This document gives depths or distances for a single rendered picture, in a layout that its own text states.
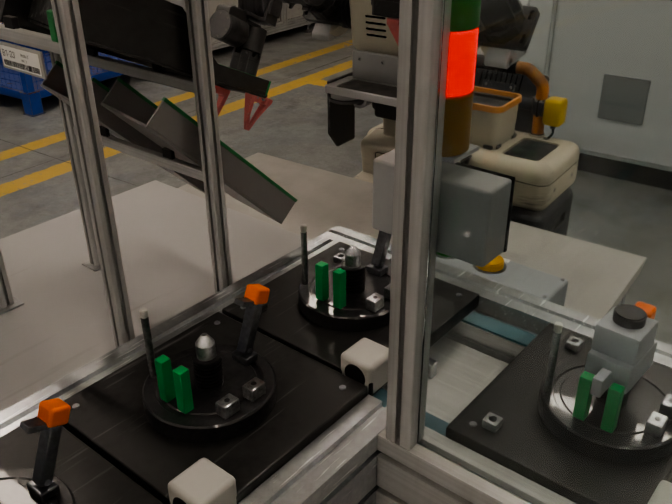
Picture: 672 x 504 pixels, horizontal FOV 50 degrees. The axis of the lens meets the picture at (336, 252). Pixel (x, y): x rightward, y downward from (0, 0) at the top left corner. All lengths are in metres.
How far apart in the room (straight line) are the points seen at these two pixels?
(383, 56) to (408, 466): 1.05
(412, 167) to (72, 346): 0.67
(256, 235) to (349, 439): 0.68
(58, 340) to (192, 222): 0.41
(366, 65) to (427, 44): 1.10
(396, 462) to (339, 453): 0.07
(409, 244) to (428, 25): 0.18
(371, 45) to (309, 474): 1.13
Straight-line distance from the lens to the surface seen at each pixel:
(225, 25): 1.48
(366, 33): 1.67
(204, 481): 0.69
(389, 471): 0.79
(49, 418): 0.67
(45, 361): 1.11
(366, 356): 0.82
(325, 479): 0.72
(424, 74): 0.56
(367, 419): 0.79
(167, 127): 0.95
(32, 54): 0.88
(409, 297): 0.65
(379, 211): 0.67
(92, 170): 0.85
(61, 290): 1.27
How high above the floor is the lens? 1.48
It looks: 28 degrees down
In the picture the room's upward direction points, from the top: 1 degrees counter-clockwise
